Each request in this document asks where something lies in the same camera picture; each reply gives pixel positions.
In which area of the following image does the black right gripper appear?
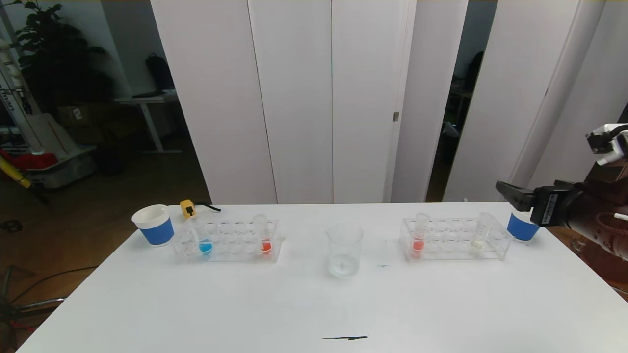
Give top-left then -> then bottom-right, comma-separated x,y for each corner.
495,179 -> 597,229

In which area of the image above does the test tube with red pigment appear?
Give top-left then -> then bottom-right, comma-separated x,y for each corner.
411,213 -> 430,259
253,214 -> 273,254

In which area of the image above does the test tube with blue pigment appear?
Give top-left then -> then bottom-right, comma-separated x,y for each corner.
192,216 -> 214,255

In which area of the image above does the test tube with pale yellow pigment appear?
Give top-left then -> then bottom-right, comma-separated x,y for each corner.
470,212 -> 494,257

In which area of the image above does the clear acrylic test tube rack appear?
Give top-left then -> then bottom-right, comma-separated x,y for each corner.
399,217 -> 513,261
172,219 -> 285,264

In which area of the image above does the clear glass beaker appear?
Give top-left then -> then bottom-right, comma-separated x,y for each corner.
325,222 -> 364,277

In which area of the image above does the blue and white paper cup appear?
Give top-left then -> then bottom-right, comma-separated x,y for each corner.
506,211 -> 540,242
131,204 -> 175,247

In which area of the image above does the white folding screen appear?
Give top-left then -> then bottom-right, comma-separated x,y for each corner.
150,0 -> 469,205
443,0 -> 628,202

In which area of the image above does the yellow tape measure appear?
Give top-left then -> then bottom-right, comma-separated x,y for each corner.
180,200 -> 222,218

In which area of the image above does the black backpack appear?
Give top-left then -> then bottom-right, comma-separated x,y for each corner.
146,55 -> 175,92

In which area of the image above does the white standing desk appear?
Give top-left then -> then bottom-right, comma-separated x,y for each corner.
115,91 -> 183,155

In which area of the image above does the cardboard box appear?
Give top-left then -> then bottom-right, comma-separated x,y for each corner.
56,104 -> 106,129

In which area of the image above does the white platform with board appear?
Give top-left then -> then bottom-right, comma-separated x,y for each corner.
25,114 -> 97,189

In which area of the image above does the dark green potted plant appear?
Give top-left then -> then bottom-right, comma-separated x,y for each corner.
10,0 -> 111,116

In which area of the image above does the red box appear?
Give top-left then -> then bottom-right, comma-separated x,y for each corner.
10,153 -> 58,171

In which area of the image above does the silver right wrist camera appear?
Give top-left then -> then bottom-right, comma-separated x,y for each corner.
586,124 -> 628,166

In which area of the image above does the black tripod with cables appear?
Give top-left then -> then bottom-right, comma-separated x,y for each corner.
0,266 -> 99,344

